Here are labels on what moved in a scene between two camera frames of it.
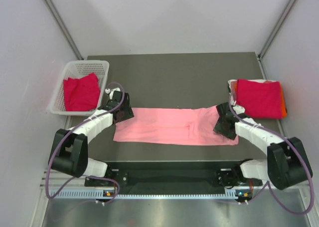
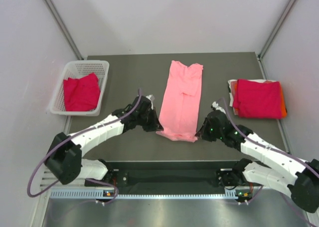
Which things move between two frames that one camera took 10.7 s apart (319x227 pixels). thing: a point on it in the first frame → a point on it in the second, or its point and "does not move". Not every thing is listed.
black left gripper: x=128 y=113 → x=155 y=124
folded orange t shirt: x=284 y=112 does not move
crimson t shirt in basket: x=81 y=94 does not move
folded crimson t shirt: x=259 y=100 does not move
